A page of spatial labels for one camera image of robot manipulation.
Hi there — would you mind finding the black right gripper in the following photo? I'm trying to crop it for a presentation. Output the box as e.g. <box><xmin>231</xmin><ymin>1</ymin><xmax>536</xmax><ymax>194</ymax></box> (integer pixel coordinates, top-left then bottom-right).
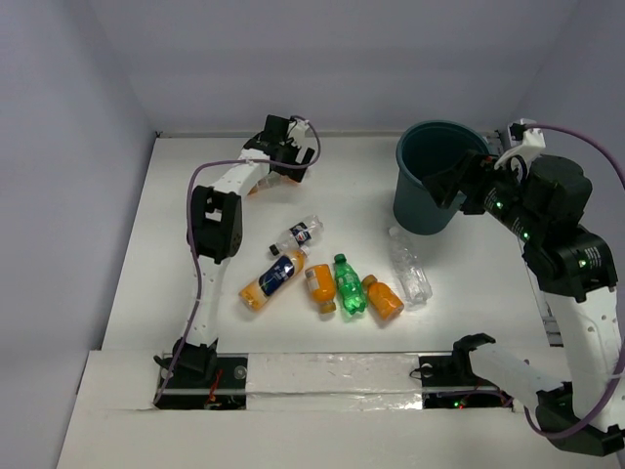
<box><xmin>421</xmin><ymin>148</ymin><xmax>544</xmax><ymax>242</ymax></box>

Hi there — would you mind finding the orange label tea bottle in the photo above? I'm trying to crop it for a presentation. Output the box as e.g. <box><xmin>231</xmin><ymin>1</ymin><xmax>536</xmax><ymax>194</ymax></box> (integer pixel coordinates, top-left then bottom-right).
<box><xmin>248</xmin><ymin>172</ymin><xmax>300</xmax><ymax>195</ymax></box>

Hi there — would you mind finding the clear crushed water bottle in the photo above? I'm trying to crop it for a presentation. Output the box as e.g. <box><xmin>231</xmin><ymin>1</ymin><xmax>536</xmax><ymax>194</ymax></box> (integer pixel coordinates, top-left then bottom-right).
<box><xmin>389</xmin><ymin>227</ymin><xmax>433</xmax><ymax>306</ymax></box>

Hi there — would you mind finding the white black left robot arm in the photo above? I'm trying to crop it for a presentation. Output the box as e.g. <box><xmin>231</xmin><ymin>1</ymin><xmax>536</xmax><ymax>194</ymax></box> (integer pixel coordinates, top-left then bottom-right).
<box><xmin>163</xmin><ymin>114</ymin><xmax>320</xmax><ymax>386</ymax></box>

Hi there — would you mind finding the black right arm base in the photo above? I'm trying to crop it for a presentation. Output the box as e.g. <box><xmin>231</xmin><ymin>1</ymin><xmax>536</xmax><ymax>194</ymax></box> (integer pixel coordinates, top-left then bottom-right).
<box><xmin>409</xmin><ymin>333</ymin><xmax>513</xmax><ymax>409</ymax></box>

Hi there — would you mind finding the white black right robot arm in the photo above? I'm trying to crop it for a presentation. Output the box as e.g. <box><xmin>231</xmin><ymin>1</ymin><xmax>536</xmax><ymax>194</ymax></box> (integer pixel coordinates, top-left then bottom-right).
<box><xmin>423</xmin><ymin>151</ymin><xmax>624</xmax><ymax>457</ymax></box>

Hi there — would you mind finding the teal plastic bin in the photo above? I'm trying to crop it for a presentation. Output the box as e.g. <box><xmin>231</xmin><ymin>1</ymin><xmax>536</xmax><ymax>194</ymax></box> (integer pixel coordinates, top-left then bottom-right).
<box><xmin>393</xmin><ymin>120</ymin><xmax>490</xmax><ymax>235</ymax></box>

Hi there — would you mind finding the clear pepsi bottle black cap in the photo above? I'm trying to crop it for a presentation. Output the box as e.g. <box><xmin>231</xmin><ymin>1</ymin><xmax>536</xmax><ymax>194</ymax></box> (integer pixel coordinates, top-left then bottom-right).
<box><xmin>269</xmin><ymin>215</ymin><xmax>324</xmax><ymax>256</ymax></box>

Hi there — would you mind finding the orange juice bottle left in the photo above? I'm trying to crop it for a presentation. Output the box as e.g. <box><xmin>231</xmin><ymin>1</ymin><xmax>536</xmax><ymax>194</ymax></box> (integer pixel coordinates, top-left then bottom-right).
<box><xmin>305</xmin><ymin>264</ymin><xmax>336</xmax><ymax>314</ymax></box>

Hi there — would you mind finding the orange juice bottle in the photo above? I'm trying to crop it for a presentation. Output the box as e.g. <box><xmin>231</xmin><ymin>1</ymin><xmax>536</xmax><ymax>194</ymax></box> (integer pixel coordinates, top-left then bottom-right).
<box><xmin>361</xmin><ymin>275</ymin><xmax>404</xmax><ymax>320</ymax></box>
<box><xmin>305</xmin><ymin>264</ymin><xmax>336</xmax><ymax>314</ymax></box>

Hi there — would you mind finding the orange juice bottle right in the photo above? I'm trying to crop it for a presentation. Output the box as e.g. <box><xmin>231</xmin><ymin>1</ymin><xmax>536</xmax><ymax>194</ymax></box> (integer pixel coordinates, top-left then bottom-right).
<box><xmin>361</xmin><ymin>275</ymin><xmax>404</xmax><ymax>320</ymax></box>

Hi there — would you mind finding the green sprite bottle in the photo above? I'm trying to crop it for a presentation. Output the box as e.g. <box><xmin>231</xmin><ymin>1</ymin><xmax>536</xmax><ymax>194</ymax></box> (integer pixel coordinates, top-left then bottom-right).
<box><xmin>334</xmin><ymin>253</ymin><xmax>368</xmax><ymax>320</ymax></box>

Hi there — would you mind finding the yellow blue milk tea bottle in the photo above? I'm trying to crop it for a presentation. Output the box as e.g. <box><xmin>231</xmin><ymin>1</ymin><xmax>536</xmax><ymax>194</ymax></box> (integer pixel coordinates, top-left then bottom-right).
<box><xmin>239</xmin><ymin>245</ymin><xmax>310</xmax><ymax>312</ymax></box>

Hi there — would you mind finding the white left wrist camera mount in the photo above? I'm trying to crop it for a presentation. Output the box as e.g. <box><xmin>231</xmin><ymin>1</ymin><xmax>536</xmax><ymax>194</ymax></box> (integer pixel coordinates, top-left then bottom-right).
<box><xmin>285</xmin><ymin>115</ymin><xmax>313</xmax><ymax>148</ymax></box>

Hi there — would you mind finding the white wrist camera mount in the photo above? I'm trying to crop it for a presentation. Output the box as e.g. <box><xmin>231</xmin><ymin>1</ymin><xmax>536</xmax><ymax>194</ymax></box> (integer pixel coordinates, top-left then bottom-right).
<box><xmin>494</xmin><ymin>118</ymin><xmax>546</xmax><ymax>174</ymax></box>
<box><xmin>285</xmin><ymin>115</ymin><xmax>313</xmax><ymax>148</ymax></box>

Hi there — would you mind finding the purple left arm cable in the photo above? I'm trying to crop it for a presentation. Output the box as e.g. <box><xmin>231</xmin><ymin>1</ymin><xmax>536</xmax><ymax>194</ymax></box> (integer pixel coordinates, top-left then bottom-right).
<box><xmin>151</xmin><ymin>115</ymin><xmax>322</xmax><ymax>406</ymax></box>

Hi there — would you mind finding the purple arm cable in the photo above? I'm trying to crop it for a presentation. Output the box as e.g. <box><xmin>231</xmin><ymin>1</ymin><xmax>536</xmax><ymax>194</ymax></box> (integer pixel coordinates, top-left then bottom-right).
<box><xmin>151</xmin><ymin>115</ymin><xmax>322</xmax><ymax>406</ymax></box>
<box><xmin>521</xmin><ymin>124</ymin><xmax>625</xmax><ymax>439</ymax></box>

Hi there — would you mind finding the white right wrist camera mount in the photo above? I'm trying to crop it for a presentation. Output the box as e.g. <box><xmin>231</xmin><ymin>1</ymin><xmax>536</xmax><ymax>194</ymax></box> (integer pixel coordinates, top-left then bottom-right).
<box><xmin>494</xmin><ymin>118</ymin><xmax>546</xmax><ymax>174</ymax></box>

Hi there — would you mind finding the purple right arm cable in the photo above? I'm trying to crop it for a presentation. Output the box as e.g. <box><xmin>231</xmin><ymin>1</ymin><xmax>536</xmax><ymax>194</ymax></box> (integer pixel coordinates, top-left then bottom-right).
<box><xmin>521</xmin><ymin>124</ymin><xmax>625</xmax><ymax>439</ymax></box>

